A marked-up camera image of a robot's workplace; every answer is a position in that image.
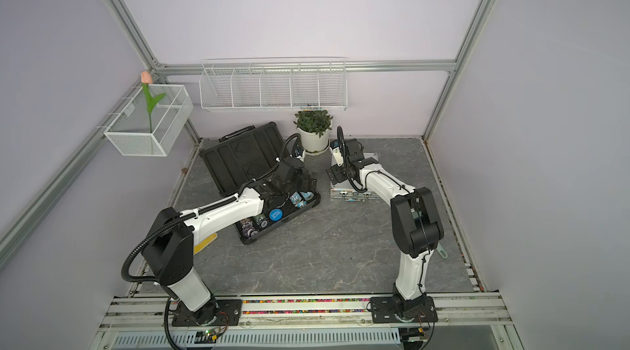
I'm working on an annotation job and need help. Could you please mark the long white wire shelf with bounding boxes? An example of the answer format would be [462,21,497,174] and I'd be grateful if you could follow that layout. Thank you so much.
[199,57,348,111]

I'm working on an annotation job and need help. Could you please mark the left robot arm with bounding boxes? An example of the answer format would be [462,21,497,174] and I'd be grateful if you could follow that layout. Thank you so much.
[121,156,316,325]

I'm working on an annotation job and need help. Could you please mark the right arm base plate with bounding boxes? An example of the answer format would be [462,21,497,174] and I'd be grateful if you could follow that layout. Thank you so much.
[367,295,438,324]

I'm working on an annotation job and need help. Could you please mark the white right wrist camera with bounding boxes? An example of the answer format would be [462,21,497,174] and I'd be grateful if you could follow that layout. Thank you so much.
[330,140,344,167]

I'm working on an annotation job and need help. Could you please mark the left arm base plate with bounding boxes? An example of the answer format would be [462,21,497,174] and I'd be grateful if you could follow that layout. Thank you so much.
[172,298,243,327]

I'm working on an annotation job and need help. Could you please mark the silver aluminium poker case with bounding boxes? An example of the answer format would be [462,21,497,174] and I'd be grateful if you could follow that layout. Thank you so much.
[330,180,380,202]

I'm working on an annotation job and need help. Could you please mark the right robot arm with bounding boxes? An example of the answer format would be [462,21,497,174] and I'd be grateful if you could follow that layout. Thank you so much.
[326,134,445,323]

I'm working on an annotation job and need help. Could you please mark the blue round chip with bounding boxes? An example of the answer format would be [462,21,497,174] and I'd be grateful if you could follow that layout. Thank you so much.
[268,208,284,222]

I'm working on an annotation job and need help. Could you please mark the blue white chip stack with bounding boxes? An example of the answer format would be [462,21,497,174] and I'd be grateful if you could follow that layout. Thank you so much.
[290,192,315,209]

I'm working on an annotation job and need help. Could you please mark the white potted green plant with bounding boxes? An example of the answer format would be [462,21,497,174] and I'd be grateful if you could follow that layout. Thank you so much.
[294,110,333,156]

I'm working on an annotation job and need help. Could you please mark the black plastic poker case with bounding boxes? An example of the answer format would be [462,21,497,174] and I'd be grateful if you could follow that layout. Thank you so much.
[201,122,321,245]

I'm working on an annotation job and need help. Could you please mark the white wire basket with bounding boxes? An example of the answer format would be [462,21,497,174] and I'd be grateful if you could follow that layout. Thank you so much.
[103,84,193,157]

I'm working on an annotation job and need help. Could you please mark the yellow work glove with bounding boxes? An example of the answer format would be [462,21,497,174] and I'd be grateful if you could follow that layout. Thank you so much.
[193,233,218,255]

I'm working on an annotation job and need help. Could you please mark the pink artificial tulip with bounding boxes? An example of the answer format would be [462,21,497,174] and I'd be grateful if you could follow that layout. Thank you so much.
[140,71,166,133]

